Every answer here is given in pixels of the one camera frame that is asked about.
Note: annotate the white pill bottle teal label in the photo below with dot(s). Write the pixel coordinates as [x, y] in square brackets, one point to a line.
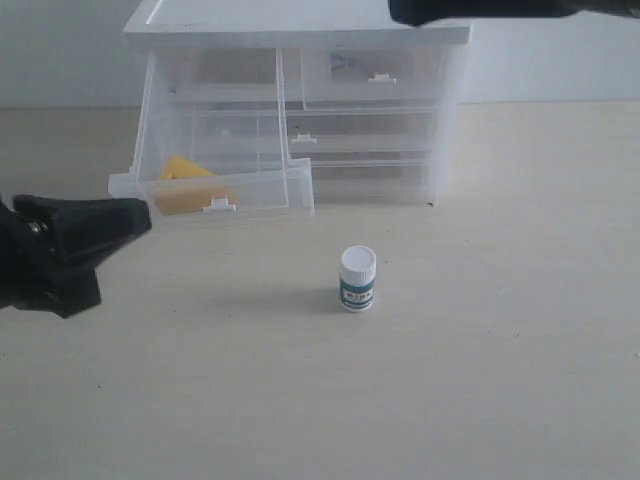
[357, 277]

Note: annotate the bottom wide clear drawer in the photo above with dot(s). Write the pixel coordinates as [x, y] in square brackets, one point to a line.
[405, 177]

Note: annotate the white plastic drawer cabinet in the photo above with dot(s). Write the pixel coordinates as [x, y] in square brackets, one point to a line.
[305, 25]

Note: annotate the middle wide clear drawer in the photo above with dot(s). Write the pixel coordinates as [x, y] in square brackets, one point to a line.
[361, 132]

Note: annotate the yellow cheese wedge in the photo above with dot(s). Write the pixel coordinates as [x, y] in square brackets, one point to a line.
[179, 200]

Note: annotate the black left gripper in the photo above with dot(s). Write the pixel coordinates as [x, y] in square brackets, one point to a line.
[77, 233]

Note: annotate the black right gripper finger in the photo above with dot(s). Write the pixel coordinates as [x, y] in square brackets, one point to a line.
[423, 12]

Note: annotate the wide clear drawer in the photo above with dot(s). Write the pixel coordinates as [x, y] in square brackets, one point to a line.
[361, 132]
[405, 177]

